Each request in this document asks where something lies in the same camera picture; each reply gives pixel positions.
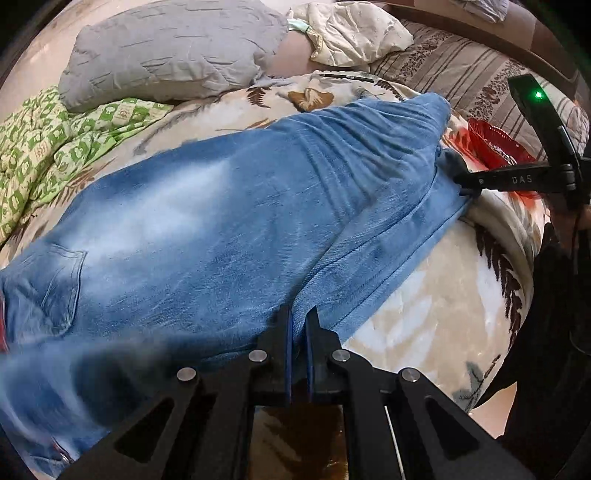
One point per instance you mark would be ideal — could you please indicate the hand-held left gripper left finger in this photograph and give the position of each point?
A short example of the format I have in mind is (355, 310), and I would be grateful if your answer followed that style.
(287, 350)

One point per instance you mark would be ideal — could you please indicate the brown striped floral bedsheet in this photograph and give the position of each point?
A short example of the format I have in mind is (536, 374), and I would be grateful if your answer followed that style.
(461, 64)

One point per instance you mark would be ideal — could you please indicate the beige leaf-print blanket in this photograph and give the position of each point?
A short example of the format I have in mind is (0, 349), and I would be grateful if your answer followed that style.
(438, 314)

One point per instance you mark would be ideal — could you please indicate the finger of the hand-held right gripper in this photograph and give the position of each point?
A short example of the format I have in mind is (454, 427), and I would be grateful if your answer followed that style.
(508, 179)

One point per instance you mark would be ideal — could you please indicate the blue denim pants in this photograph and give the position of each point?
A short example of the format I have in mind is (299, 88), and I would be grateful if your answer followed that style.
(207, 221)

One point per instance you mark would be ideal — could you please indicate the green checkered quilt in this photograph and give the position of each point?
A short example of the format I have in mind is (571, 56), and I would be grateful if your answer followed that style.
(41, 152)

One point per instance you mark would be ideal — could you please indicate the pink pillow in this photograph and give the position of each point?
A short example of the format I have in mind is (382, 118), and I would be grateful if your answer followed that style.
(295, 55)

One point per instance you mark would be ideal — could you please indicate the grey textured pillow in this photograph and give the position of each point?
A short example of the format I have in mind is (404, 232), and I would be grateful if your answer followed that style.
(161, 50)

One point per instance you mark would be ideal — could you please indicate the brown wooden headboard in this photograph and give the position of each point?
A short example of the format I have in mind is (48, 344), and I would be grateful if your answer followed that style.
(545, 41)

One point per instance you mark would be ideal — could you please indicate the teal cloth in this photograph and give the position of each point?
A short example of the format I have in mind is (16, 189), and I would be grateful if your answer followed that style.
(302, 26)

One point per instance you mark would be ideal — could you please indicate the pale grey cloth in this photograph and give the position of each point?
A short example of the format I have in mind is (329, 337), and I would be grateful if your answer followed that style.
(485, 9)

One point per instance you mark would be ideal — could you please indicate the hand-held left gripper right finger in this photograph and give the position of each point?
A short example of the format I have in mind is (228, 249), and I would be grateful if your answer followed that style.
(310, 355)

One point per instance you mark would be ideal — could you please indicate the black flat bar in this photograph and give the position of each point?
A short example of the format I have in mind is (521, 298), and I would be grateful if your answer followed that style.
(346, 76)

